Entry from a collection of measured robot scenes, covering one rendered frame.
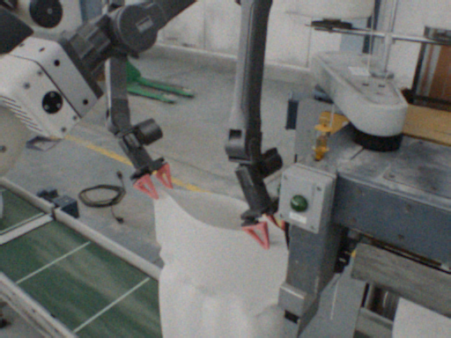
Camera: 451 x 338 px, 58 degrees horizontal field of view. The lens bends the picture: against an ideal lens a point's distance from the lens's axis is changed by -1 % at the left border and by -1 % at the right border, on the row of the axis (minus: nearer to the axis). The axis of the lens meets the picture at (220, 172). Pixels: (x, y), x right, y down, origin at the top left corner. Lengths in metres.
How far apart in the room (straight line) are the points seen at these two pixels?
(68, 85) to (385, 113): 0.52
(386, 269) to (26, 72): 0.75
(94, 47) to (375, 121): 0.48
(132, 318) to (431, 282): 1.17
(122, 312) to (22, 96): 1.25
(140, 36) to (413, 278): 0.69
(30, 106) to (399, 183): 0.56
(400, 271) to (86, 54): 0.71
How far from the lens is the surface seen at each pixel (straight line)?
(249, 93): 0.94
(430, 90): 1.12
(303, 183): 0.65
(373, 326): 1.34
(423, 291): 0.93
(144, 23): 0.75
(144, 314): 1.75
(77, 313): 1.81
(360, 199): 0.68
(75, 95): 0.69
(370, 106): 0.75
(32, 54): 0.67
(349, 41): 5.72
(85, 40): 0.71
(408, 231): 0.68
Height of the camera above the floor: 1.62
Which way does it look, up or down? 27 degrees down
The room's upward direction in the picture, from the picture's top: 1 degrees clockwise
